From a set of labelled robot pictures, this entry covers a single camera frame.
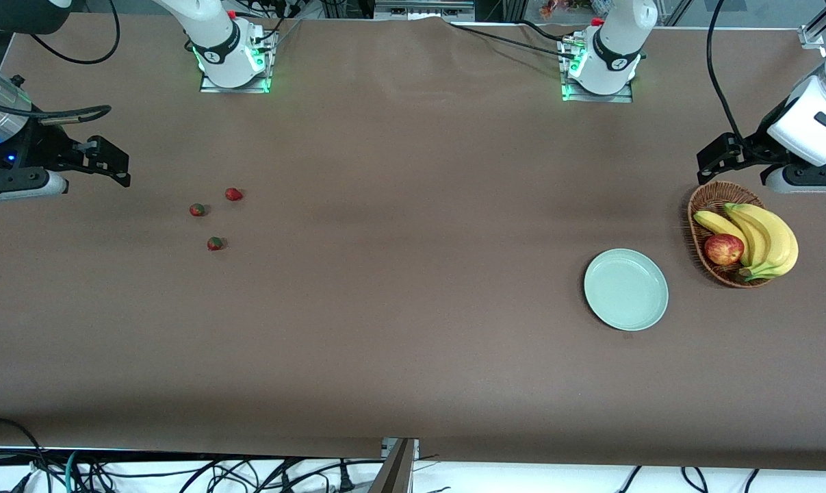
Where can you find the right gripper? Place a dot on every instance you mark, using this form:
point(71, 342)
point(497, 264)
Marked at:
point(44, 145)

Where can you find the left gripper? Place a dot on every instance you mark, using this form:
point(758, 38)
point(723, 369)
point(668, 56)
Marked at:
point(759, 143)

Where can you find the red strawberry with green cap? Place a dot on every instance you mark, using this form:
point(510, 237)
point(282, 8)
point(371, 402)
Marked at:
point(196, 209)
point(215, 243)

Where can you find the all red strawberry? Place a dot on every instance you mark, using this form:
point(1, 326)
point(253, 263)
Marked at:
point(233, 194)

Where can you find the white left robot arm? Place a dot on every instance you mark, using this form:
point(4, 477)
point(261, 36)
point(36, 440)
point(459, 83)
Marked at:
point(618, 41)

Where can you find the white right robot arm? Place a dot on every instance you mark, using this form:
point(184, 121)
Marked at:
point(214, 41)

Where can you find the pale green round plate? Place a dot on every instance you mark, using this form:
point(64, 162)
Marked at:
point(625, 289)

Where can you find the brown wicker basket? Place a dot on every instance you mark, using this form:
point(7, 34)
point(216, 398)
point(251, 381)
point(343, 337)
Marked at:
point(707, 198)

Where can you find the red apple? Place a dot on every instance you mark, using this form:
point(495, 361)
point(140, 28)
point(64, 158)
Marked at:
point(723, 249)

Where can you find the yellow banana bunch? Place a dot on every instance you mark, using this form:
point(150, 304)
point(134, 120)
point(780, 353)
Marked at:
point(775, 239)

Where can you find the colourful background item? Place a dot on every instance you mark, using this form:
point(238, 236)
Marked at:
point(563, 8)

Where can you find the brown table cover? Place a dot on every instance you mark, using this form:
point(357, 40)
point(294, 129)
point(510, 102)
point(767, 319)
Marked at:
point(412, 274)

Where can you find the grey metal box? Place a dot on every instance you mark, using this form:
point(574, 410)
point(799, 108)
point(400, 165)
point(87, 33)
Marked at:
point(419, 10)

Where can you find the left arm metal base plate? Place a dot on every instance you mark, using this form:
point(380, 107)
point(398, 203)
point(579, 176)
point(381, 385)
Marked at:
point(621, 98)

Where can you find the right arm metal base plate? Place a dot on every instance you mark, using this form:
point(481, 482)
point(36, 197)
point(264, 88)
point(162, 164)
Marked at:
point(207, 87)

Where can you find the aluminium frame profile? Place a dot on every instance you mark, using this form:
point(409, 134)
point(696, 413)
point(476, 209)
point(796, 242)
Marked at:
point(813, 38)

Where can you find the brown table leg post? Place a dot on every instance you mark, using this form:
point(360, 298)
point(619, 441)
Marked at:
point(395, 472)

